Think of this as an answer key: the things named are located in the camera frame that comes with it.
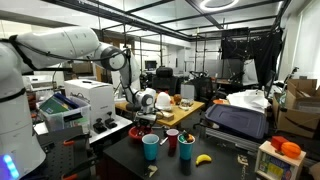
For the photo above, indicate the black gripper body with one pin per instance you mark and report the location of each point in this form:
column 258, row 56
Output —
column 143, row 122

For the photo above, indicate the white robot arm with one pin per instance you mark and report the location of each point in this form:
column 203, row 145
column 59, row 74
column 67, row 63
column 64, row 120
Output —
column 33, row 51

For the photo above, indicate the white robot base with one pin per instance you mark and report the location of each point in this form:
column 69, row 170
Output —
column 20, row 150

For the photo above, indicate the empty blue plastic cup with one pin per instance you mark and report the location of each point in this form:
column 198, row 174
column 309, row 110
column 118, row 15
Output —
column 150, row 144

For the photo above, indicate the red plastic cup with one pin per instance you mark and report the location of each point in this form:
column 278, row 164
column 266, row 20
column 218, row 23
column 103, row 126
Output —
column 172, row 135

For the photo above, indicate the blue cup with toys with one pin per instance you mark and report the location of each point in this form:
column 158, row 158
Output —
column 186, row 141

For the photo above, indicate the red plastic bowl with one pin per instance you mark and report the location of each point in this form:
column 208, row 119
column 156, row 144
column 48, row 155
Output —
column 136, row 133

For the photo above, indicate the tan small box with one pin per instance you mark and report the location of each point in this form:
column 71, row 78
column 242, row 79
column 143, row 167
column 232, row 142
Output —
column 168, row 116

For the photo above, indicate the white plush chicken toy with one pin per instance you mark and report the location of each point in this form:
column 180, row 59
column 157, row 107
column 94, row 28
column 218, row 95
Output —
column 163, row 102

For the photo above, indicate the wooden desk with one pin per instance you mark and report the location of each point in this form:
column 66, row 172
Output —
column 180, row 112

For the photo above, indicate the brown toy football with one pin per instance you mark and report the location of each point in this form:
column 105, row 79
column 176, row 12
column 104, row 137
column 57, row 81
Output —
column 177, row 98

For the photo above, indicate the black office chair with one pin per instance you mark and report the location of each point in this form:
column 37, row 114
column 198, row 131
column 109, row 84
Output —
column 164, row 80

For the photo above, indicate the white cardboard box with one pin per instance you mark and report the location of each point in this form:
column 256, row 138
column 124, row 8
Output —
column 98, row 95

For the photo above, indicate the white paper scrap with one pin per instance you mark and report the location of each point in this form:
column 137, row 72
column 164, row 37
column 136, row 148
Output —
column 151, row 170

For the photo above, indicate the yellow toy banana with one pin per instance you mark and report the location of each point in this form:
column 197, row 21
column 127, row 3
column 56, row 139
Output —
column 203, row 158

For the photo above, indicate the clear plastic storage bin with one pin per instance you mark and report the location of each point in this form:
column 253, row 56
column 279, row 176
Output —
column 60, row 112

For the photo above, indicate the dark blue bin lid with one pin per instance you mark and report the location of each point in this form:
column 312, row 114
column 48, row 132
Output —
column 246, row 121

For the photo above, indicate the small white wooden shelf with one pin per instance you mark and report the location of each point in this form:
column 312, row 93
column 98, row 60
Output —
column 273, row 166

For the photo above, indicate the red toy block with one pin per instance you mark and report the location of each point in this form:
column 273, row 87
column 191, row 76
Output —
column 277, row 141

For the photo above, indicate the black curtain backdrop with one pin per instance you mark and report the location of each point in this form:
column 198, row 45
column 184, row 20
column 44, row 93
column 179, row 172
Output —
column 263, row 48

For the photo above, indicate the orange toy ball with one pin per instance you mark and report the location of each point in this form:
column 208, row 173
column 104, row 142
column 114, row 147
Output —
column 290, row 149

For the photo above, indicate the brown cardboard box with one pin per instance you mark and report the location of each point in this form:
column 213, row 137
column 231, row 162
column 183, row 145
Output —
column 297, row 110

